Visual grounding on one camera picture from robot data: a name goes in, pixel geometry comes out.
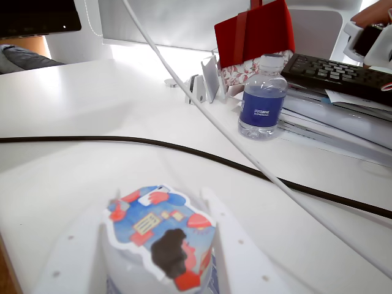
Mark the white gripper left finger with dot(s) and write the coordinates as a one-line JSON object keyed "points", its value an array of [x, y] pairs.
{"points": [[73, 263]]}

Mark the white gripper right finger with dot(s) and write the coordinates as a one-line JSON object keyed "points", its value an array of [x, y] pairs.
{"points": [[245, 269]]}

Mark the blue bottle with sticker cap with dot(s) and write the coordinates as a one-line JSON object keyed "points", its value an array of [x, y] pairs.
{"points": [[159, 226]]}

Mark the white leader robot arm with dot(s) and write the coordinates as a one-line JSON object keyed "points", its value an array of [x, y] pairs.
{"points": [[379, 52]]}

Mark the brown wooden board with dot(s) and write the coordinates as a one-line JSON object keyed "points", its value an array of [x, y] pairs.
{"points": [[6, 275]]}

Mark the blue white round object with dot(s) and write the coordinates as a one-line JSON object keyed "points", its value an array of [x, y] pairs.
{"points": [[261, 110]]}

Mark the stack of white papers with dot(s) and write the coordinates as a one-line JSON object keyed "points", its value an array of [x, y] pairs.
{"points": [[337, 122]]}

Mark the red floral patterned box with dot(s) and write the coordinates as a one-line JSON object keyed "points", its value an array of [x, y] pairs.
{"points": [[235, 76]]}

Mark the small white round disc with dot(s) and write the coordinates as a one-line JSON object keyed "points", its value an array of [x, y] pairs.
{"points": [[170, 83]]}

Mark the black keyboard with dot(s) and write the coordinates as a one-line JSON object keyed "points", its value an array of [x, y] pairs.
{"points": [[337, 73]]}

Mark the white rounded chair backrest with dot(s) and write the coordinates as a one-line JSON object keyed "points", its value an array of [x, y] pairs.
{"points": [[315, 33]]}

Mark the black computer monitor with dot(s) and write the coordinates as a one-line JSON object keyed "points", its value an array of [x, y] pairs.
{"points": [[36, 15]]}

